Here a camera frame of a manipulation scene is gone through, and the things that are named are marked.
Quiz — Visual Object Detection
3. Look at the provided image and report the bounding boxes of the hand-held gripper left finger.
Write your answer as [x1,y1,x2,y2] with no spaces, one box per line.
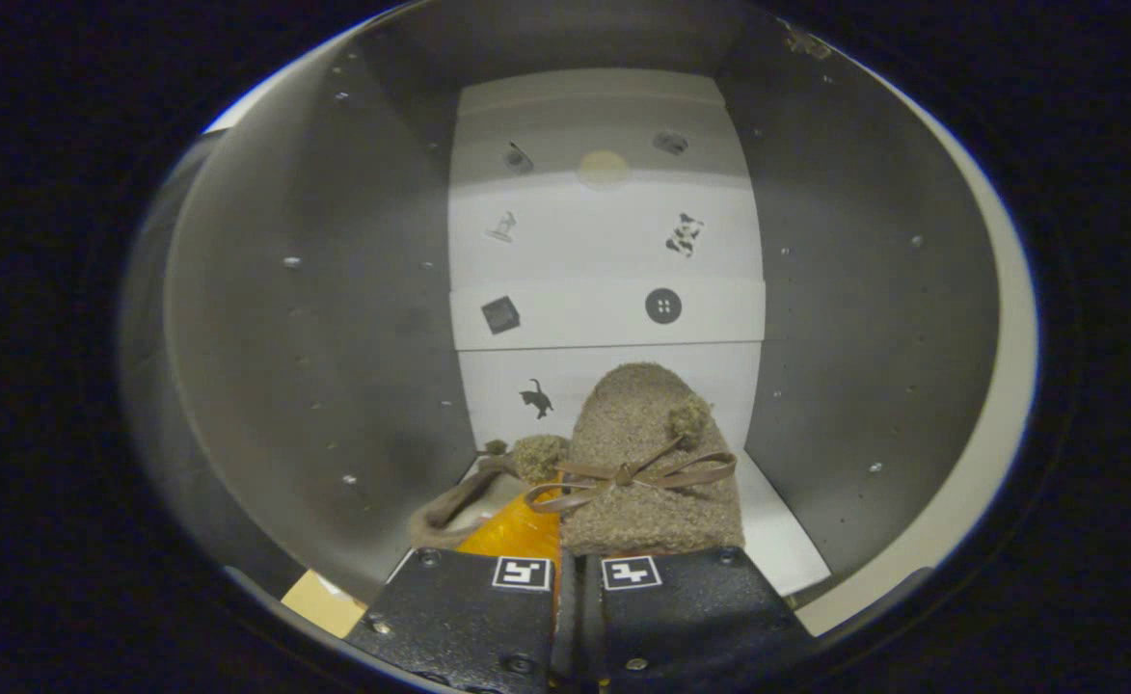
[343,487,563,694]

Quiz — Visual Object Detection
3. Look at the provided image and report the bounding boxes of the brown fluffy shoe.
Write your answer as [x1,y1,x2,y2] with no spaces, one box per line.
[525,362,747,558]

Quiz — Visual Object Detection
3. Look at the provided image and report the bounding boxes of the grey shoe cabinet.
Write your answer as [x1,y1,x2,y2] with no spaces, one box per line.
[121,0,1005,618]

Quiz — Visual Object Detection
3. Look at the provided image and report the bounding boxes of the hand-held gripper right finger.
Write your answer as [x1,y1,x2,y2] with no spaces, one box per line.
[575,547,817,694]

